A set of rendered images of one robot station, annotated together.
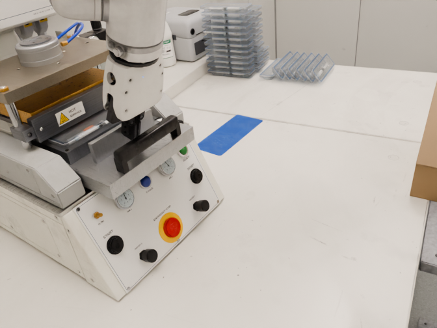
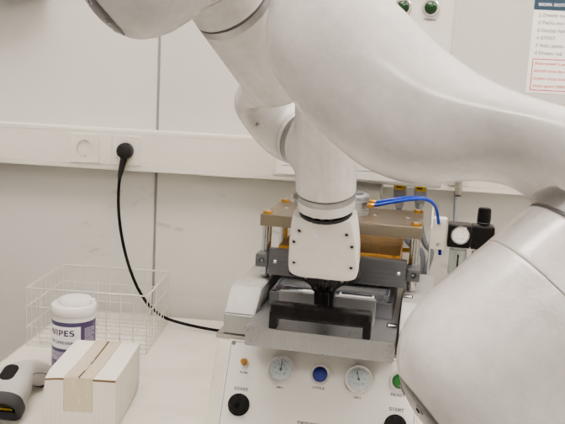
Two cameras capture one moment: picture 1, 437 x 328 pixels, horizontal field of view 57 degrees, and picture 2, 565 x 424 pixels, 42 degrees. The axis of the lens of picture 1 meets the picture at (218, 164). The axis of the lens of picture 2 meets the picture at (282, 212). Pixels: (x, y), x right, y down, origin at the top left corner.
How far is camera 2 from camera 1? 0.77 m
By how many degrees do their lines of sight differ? 62
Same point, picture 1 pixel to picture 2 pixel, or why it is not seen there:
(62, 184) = (235, 309)
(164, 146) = (335, 336)
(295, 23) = not seen: outside the picture
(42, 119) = (280, 253)
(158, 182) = (335, 389)
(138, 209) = (289, 394)
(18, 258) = not seen: hidden behind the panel
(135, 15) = (299, 165)
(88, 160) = not seen: hidden behind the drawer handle
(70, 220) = (220, 347)
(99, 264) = (212, 407)
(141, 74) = (314, 231)
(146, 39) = (308, 192)
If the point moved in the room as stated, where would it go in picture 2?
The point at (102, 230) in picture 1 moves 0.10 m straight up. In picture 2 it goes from (239, 379) to (241, 318)
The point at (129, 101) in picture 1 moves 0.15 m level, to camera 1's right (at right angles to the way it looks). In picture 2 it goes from (298, 254) to (355, 280)
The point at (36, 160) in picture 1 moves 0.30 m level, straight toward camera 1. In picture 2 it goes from (245, 282) to (106, 322)
